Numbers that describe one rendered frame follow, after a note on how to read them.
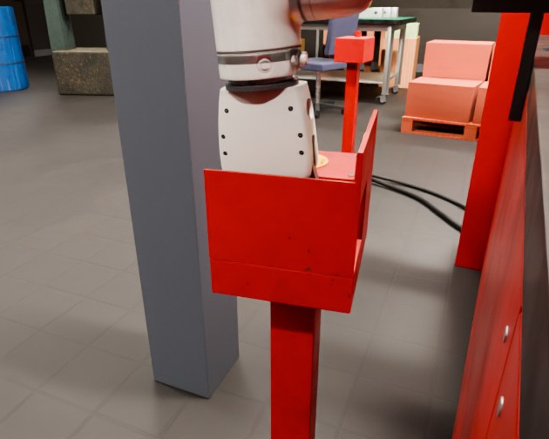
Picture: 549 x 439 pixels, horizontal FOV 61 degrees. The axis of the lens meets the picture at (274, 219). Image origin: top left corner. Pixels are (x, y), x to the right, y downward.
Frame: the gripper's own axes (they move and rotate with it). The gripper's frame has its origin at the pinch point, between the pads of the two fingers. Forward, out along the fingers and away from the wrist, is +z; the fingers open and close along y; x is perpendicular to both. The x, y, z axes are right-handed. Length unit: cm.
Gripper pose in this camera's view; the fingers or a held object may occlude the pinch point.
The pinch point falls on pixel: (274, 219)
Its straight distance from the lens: 53.8
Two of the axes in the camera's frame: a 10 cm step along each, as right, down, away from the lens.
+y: -9.6, -0.3, 2.7
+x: -2.6, 4.1, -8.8
